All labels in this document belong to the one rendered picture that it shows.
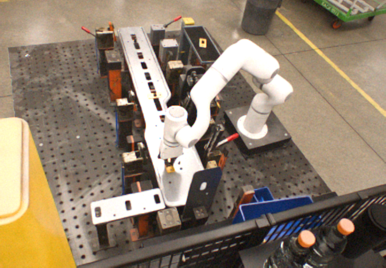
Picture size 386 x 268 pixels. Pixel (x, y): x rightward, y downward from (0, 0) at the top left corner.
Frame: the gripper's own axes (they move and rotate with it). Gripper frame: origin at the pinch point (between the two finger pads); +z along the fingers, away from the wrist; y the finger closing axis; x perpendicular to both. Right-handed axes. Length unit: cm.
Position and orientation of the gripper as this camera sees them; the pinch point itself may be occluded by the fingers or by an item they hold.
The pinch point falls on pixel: (169, 161)
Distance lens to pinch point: 146.9
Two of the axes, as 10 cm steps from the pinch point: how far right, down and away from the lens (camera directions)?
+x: 3.2, 7.2, -6.2
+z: -1.4, 6.8, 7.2
